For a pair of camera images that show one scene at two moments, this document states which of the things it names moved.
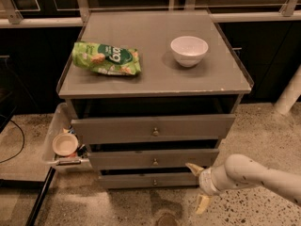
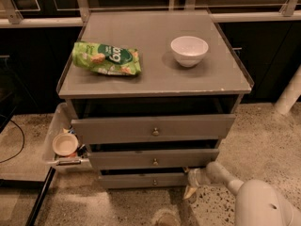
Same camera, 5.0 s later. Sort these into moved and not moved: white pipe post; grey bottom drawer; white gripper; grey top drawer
Moved: white gripper
Not moved: grey top drawer; grey bottom drawer; white pipe post
